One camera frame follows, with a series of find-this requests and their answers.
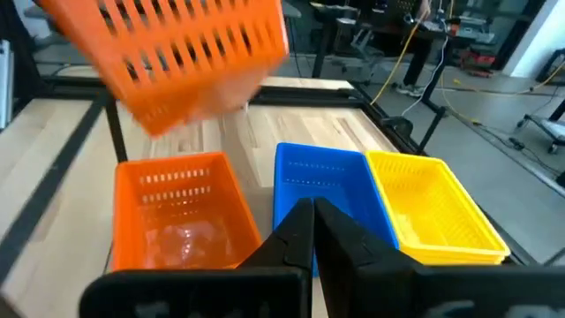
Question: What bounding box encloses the wheeled cart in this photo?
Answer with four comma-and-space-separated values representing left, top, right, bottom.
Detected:
516, 96, 565, 155

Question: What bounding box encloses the yellow floor cable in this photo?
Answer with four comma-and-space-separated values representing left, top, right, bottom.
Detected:
369, 8, 565, 127

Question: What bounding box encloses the yellow plastic basket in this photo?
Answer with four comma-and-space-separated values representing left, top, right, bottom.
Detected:
399, 249, 512, 267
365, 149, 512, 261

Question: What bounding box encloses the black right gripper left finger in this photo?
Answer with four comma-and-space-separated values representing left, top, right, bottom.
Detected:
79, 197, 315, 318

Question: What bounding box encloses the standing person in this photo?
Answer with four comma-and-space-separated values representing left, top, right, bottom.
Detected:
395, 0, 436, 99

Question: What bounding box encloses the blue plastic basket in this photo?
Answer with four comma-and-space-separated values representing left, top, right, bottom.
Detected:
272, 141, 401, 279

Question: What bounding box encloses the silver metal bracket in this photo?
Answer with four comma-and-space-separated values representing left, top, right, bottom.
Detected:
0, 39, 14, 130

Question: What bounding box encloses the white floor cable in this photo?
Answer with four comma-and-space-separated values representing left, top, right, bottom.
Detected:
401, 37, 449, 118

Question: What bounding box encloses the black aluminium table frame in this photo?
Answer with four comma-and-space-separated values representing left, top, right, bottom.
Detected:
0, 72, 565, 266

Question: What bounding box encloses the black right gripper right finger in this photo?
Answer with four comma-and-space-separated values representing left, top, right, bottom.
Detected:
313, 196, 565, 318

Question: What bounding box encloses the orange plastic basket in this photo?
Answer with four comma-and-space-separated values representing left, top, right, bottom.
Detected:
110, 151, 263, 272
37, 0, 291, 137

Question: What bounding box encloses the red tool box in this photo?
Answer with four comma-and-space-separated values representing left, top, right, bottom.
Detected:
458, 48, 498, 80

